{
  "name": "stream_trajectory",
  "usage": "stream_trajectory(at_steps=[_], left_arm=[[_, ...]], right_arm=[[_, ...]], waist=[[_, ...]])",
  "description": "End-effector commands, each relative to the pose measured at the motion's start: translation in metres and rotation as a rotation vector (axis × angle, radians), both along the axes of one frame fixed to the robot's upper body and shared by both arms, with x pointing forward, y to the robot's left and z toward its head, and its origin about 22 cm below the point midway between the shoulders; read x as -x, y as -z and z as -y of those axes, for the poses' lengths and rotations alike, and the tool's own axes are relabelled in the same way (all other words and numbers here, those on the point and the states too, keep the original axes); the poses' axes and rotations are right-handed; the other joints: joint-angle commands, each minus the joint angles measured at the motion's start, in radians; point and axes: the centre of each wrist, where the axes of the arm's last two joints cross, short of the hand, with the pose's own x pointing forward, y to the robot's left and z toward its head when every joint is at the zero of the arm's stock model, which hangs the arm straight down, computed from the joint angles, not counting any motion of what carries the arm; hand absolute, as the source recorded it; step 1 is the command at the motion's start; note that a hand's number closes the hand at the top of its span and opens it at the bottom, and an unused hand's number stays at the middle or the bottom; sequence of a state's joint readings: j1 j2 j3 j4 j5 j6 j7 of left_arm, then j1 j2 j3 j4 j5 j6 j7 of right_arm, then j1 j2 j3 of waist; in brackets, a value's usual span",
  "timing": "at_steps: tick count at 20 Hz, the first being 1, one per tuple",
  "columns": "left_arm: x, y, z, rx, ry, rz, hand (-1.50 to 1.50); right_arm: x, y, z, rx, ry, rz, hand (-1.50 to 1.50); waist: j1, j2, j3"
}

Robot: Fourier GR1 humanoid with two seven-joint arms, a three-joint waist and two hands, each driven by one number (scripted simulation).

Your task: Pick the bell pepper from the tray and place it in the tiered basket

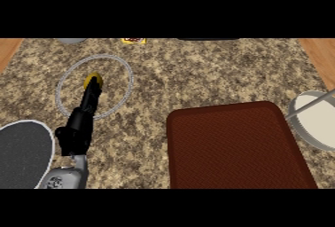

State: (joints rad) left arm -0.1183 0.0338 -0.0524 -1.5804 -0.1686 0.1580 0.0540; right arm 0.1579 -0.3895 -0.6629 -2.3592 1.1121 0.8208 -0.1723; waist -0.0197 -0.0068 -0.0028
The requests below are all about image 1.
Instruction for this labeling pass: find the brown rectangular tray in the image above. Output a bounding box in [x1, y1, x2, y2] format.
[167, 100, 319, 190]

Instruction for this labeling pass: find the yellow packet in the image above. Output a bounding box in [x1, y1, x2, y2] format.
[121, 37, 148, 45]

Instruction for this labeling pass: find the dark grey white-rimmed plate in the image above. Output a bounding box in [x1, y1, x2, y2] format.
[0, 119, 58, 190]

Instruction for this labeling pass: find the yellow bell pepper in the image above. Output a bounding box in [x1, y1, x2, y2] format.
[85, 71, 105, 90]

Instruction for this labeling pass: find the grey round object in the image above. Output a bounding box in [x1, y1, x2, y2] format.
[56, 37, 89, 45]

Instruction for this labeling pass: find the white grey saucepan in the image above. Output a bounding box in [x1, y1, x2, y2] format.
[284, 89, 335, 153]

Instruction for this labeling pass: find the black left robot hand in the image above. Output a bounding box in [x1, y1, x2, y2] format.
[54, 75, 105, 158]

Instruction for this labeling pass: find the silver wire tiered basket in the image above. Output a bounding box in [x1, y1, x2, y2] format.
[55, 55, 135, 121]

